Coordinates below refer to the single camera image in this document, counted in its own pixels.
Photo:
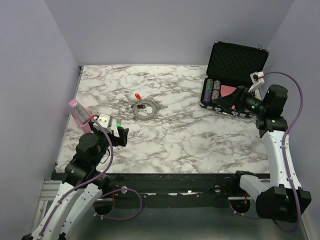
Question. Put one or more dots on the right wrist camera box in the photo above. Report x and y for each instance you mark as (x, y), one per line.
(257, 79)

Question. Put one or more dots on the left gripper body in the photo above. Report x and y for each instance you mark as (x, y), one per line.
(103, 138)

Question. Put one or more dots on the black key fob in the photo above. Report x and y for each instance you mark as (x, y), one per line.
(141, 106)

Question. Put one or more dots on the pink playing card deck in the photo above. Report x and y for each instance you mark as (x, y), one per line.
(226, 90)

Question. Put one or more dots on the pink metronome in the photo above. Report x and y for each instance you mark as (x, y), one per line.
(81, 116)

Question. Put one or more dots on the metal key ring disc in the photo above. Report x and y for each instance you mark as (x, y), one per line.
(147, 114)

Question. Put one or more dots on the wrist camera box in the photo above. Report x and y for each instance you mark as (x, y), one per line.
(257, 79)
(105, 121)

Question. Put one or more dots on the red key tag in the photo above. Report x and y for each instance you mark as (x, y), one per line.
(138, 96)

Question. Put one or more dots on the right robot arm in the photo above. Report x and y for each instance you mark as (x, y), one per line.
(284, 200)

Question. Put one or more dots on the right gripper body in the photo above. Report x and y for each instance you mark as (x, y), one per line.
(248, 101)

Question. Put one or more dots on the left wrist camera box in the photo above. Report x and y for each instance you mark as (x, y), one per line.
(105, 121)

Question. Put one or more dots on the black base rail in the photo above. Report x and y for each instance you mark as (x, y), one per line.
(169, 190)

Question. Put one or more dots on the black poker chip case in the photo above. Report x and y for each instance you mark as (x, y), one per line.
(231, 64)

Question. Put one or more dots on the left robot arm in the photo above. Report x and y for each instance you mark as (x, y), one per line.
(80, 186)

